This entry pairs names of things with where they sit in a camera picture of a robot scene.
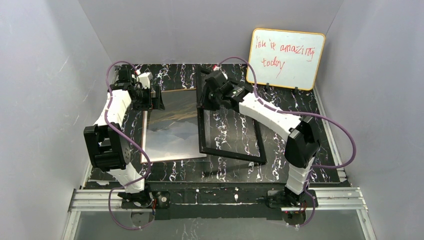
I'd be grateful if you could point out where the aluminium mounting rail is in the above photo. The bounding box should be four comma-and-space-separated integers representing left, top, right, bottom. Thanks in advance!
62, 184, 376, 240

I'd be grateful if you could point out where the black wooden picture frame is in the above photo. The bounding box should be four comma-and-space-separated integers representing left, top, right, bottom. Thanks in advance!
196, 67, 267, 166

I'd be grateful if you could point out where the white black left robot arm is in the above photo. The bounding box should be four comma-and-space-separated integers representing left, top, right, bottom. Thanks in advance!
83, 64, 165, 195

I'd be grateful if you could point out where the landscape photo print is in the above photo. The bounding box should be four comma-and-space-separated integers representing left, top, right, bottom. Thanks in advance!
141, 89, 208, 164

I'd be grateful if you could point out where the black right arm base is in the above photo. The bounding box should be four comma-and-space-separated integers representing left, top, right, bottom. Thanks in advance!
264, 189, 319, 210

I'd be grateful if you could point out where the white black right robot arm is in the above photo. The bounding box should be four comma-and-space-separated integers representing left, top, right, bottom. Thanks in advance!
197, 67, 321, 197

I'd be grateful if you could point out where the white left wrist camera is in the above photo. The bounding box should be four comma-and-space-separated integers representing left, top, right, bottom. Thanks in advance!
137, 72, 153, 89

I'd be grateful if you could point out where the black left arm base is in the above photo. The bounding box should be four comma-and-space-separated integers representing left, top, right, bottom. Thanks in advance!
117, 190, 171, 209

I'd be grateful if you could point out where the whiteboard with red writing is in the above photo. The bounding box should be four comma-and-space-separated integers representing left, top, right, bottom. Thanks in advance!
246, 28, 326, 91

